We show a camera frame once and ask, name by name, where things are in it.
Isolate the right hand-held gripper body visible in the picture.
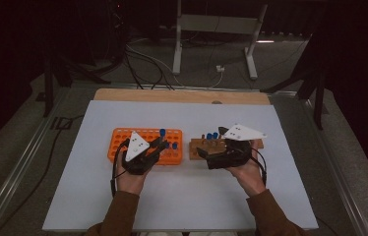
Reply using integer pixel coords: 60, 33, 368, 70
205, 123, 268, 170

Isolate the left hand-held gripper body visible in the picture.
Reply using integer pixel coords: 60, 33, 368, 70
121, 131, 160, 176

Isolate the wooden test tube rack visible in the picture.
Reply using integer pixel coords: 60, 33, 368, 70
188, 133, 265, 161

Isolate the orange plastic test tube rack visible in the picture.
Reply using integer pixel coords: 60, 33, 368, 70
107, 127, 184, 166

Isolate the person's right hand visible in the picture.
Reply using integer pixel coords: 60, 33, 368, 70
225, 139, 267, 198

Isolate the person's left hand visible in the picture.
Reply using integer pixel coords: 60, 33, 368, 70
115, 151, 151, 197

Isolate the white table sheet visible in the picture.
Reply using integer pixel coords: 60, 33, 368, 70
41, 99, 320, 232

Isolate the black tripod stand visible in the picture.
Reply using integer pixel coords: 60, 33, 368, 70
260, 19, 329, 131
42, 55, 112, 118

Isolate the right hand-held gripper cable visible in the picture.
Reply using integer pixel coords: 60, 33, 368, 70
249, 147, 269, 187

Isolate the hand-held gripper cable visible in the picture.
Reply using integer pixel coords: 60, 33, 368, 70
249, 147, 269, 187
110, 138, 131, 198

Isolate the left hand-held gripper cable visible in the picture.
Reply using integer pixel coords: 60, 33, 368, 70
110, 138, 131, 198

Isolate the bundle of black floor cables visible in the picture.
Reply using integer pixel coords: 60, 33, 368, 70
124, 48, 175, 91

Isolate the white floor cable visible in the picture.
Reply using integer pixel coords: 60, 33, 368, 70
126, 43, 224, 89

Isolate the thin black floor cable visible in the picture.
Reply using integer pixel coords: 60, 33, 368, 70
0, 114, 85, 236

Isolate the white metal stand frame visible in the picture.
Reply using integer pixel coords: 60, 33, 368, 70
171, 0, 270, 81

